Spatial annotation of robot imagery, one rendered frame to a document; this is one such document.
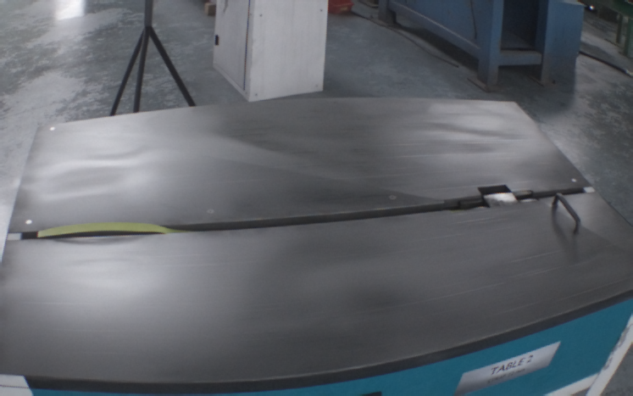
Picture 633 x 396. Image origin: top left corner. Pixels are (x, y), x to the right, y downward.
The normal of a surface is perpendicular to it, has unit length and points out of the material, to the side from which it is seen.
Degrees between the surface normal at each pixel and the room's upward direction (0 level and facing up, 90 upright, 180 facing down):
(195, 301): 0
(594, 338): 90
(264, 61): 90
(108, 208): 0
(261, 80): 90
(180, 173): 0
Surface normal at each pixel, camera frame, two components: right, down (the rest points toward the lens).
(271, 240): 0.05, -0.85
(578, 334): 0.22, 0.53
